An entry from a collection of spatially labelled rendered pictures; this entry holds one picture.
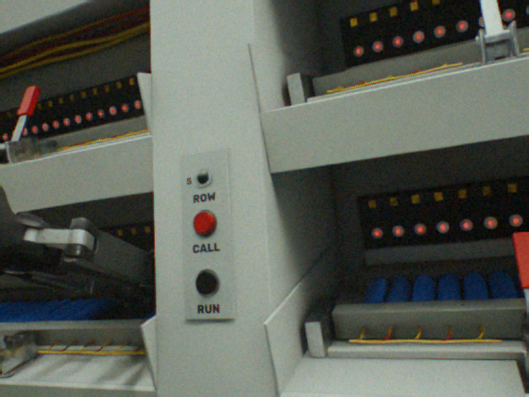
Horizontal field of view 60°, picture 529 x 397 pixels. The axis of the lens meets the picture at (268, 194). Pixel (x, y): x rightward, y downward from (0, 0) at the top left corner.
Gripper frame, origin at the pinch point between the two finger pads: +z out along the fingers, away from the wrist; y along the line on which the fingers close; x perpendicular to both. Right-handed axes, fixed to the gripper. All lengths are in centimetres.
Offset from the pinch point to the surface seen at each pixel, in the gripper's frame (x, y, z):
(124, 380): 8.4, -2.8, -3.1
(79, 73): -33.8, 21.3, 6.5
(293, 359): 6.6, -16.4, -1.8
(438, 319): 3.6, -26.3, 1.6
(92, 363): 7.1, 2.7, -1.0
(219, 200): -4.0, -12.7, -7.4
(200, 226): -2.2, -11.2, -7.3
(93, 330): 4.2, 3.8, -0.3
